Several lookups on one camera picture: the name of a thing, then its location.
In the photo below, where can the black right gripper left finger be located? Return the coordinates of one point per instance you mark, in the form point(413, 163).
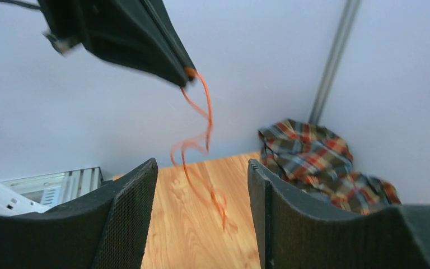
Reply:
point(106, 228)

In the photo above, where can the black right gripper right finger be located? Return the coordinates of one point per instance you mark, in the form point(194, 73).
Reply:
point(295, 230)

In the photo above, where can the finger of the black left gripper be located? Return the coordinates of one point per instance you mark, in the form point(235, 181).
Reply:
point(158, 13)
point(116, 31)

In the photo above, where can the plaid flannel shirt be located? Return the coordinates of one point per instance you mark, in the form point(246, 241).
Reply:
point(318, 162)

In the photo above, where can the black mounting rail base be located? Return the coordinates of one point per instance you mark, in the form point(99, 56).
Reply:
point(54, 189)

